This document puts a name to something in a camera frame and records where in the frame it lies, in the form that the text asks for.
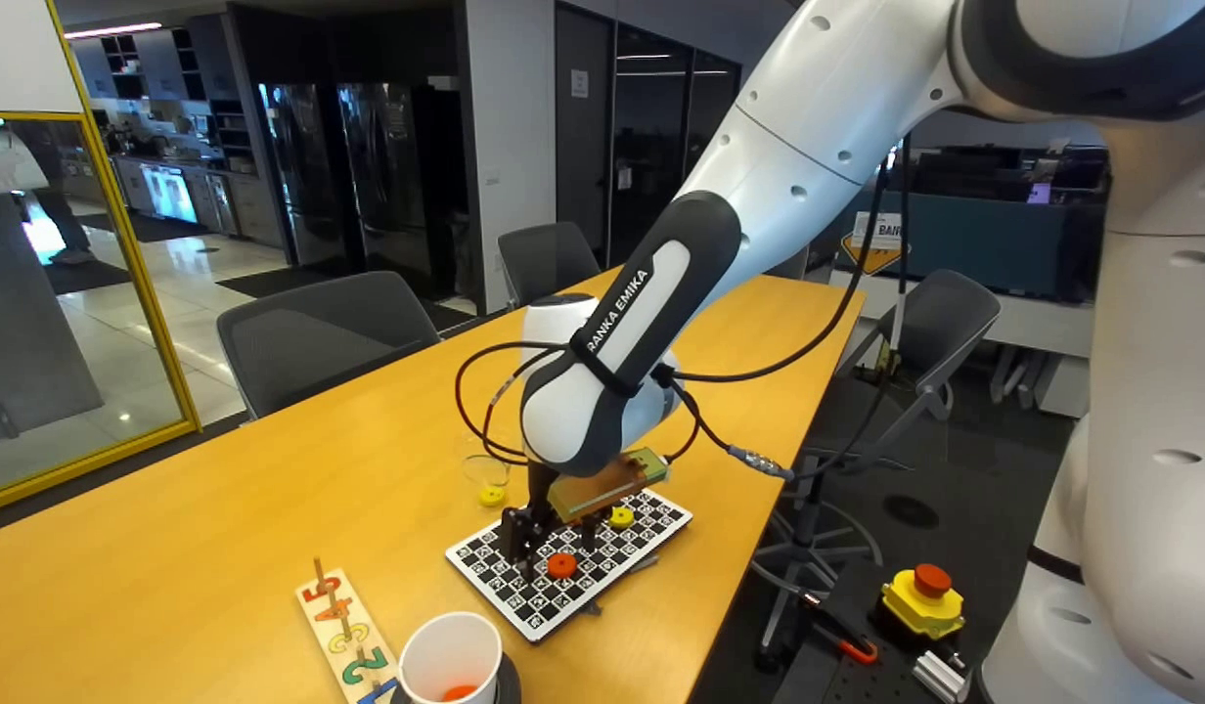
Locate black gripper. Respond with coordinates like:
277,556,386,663
492,458,573,566

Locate clear plastic cup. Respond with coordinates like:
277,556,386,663
466,446,518,517

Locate white paper cup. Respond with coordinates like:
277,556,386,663
397,612,505,704

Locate small silver metal block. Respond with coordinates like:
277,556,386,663
912,647,978,704

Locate black white checkerboard marker board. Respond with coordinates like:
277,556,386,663
442,484,695,647

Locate wooden number peg board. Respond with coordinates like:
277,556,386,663
293,556,402,704

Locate grey office chair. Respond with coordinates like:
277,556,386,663
750,266,1007,663
212,266,442,424
499,218,602,307

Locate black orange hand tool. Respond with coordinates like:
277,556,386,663
806,614,885,669

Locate yellow emergency stop button box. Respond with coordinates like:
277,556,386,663
882,561,969,647

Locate black display cabinets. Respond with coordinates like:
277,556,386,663
229,11,479,287

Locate yellow diamond sign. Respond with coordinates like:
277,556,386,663
842,230,909,277

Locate yellow framed glass partition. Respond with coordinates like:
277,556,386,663
0,111,203,522

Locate teal cabinet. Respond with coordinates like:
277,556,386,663
909,187,1108,307

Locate black cable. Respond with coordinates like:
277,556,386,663
654,154,894,484
449,341,594,468
673,159,887,387

